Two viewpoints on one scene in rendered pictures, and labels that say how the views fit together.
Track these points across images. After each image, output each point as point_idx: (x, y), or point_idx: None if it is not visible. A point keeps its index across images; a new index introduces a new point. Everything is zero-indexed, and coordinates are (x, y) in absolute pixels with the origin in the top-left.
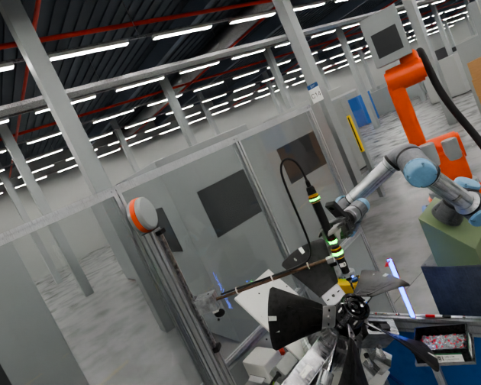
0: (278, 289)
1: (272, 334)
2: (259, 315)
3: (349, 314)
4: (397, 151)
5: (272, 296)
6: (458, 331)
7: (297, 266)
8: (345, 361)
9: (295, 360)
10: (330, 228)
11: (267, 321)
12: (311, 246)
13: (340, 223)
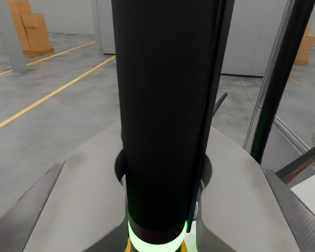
0: (219, 104)
1: None
2: None
3: (128, 225)
4: None
5: (218, 101)
6: None
7: (281, 168)
8: (121, 180)
9: (204, 185)
10: (121, 142)
11: (302, 194)
12: (252, 154)
13: (11, 229)
